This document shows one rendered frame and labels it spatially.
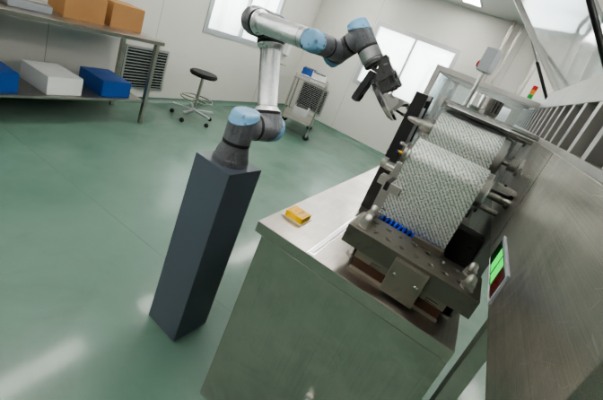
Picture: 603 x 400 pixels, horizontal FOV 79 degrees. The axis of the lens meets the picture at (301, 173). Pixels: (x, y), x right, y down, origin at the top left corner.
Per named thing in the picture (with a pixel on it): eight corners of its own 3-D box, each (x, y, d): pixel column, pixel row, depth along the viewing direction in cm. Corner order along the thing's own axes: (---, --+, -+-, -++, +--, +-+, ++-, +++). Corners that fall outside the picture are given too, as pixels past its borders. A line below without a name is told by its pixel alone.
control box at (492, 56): (476, 70, 162) (488, 48, 159) (491, 75, 158) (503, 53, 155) (471, 67, 157) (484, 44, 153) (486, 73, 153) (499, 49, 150)
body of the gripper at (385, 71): (397, 86, 118) (383, 52, 118) (374, 98, 122) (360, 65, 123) (403, 87, 124) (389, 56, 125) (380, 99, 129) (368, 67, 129)
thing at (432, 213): (377, 215, 125) (401, 169, 119) (441, 253, 117) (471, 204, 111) (377, 216, 125) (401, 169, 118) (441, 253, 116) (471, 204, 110)
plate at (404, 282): (380, 285, 107) (397, 256, 103) (411, 306, 103) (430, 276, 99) (378, 289, 104) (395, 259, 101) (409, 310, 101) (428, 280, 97)
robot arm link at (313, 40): (231, -5, 141) (322, 22, 113) (253, 4, 149) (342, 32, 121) (223, 25, 144) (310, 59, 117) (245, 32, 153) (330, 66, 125)
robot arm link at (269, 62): (242, 140, 156) (249, 9, 151) (267, 142, 167) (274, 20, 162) (261, 142, 148) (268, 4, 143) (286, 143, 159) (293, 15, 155)
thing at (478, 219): (478, 182, 314) (493, 158, 306) (483, 185, 312) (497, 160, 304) (451, 296, 119) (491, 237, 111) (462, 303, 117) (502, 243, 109)
